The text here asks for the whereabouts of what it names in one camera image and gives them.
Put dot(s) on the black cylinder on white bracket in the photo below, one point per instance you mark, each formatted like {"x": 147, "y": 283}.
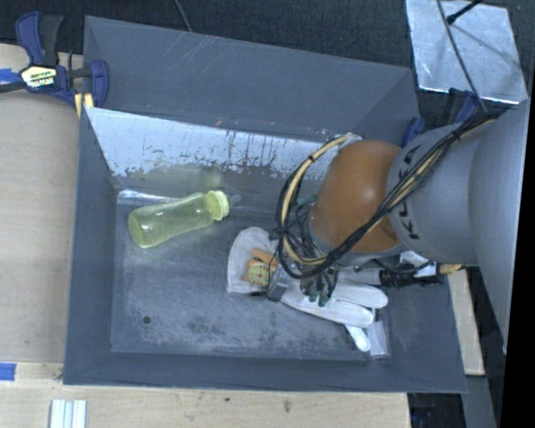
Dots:
{"x": 395, "y": 277}

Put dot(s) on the white work glove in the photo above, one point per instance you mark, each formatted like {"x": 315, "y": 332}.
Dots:
{"x": 343, "y": 305}

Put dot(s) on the grey metal bin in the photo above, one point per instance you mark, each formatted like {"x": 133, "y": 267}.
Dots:
{"x": 182, "y": 313}

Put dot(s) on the yellow clear baby bottle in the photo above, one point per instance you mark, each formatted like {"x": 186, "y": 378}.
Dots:
{"x": 173, "y": 218}

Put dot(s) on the pale wood flat board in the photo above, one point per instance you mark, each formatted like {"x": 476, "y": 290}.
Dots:
{"x": 25, "y": 232}

